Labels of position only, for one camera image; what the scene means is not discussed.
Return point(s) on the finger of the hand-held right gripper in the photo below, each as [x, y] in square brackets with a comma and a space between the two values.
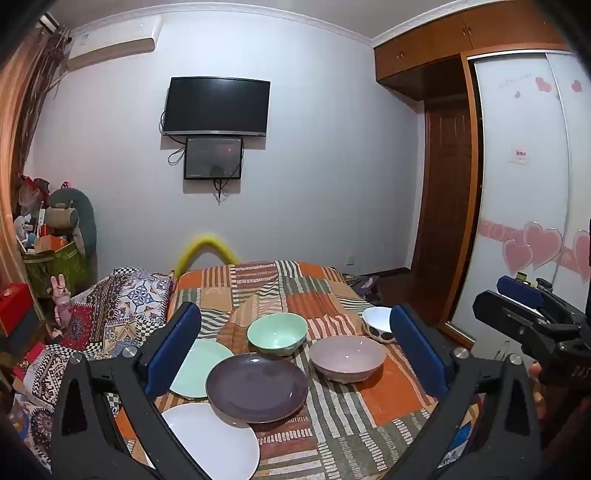
[501, 311]
[519, 290]

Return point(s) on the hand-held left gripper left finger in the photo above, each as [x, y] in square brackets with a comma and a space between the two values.
[173, 346]

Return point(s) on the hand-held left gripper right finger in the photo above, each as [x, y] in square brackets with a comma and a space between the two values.
[418, 350]

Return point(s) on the pink bowl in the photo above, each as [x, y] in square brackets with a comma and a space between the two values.
[346, 357]

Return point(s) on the person's right hand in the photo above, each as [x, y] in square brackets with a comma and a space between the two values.
[537, 387]

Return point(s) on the small pink heart sticker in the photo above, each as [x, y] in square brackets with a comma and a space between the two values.
[516, 256]

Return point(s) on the green plate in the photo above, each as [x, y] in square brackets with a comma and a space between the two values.
[198, 369]

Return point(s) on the large pink heart sticker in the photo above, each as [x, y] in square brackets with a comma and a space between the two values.
[544, 244]

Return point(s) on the white bowl with black dots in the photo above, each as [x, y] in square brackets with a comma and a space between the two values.
[376, 318]

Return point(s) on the patterned multicolour quilt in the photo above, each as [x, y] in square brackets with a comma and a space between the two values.
[120, 304]

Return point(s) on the purple slipper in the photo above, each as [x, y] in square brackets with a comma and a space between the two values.
[367, 285]

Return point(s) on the dark purple plate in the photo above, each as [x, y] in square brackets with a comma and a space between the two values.
[256, 387]

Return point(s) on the orange patchwork striped blanket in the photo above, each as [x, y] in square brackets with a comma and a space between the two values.
[351, 415]

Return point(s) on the white sliding wardrobe door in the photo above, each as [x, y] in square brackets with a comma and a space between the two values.
[577, 152]
[517, 194]

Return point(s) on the white plate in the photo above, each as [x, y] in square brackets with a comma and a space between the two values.
[212, 443]

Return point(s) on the green bowl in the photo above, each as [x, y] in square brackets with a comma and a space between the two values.
[277, 332]

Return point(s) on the brown wooden door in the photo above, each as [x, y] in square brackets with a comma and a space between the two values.
[445, 207]

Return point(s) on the pink rabbit toy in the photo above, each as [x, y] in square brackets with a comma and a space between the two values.
[61, 304]

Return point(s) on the green shopping bag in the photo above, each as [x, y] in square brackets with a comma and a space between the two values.
[64, 267]

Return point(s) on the white label sticker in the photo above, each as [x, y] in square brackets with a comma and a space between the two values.
[519, 154]

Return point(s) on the grey green plush toy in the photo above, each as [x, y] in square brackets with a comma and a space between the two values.
[83, 217]

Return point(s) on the red box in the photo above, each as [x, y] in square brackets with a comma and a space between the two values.
[16, 307]

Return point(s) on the wooden overhead cabinet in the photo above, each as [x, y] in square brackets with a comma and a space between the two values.
[438, 50]

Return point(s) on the brown curtain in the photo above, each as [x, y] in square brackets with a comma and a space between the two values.
[41, 92]

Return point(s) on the white air conditioner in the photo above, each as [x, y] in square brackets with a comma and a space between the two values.
[115, 44]

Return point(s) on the small black wall monitor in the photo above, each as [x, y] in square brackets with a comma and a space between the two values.
[213, 158]

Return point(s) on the black wall television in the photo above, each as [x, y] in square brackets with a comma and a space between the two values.
[216, 106]

